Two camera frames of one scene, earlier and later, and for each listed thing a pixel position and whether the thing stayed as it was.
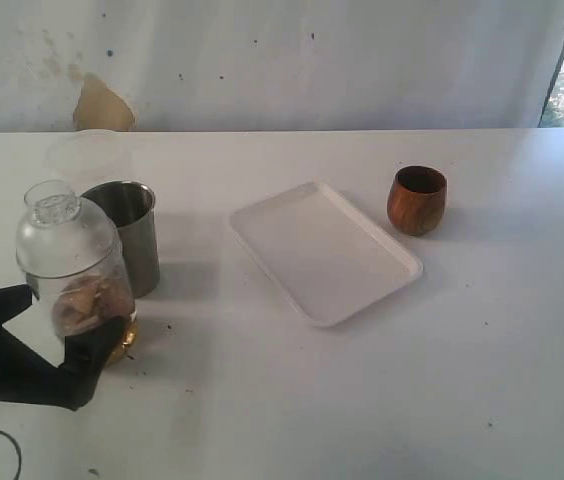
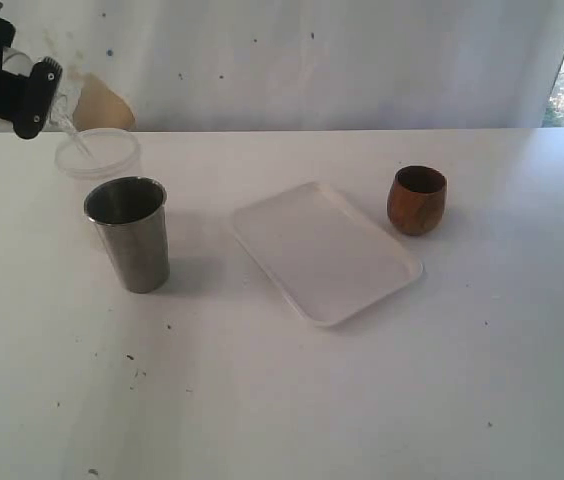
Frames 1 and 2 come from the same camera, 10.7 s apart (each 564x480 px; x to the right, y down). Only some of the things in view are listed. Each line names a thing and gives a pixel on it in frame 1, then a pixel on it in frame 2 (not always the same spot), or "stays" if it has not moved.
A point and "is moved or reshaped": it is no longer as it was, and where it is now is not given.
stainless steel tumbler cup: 131,205 is moved or reshaped
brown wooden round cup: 416,200 stays
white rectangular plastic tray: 331,260 stays
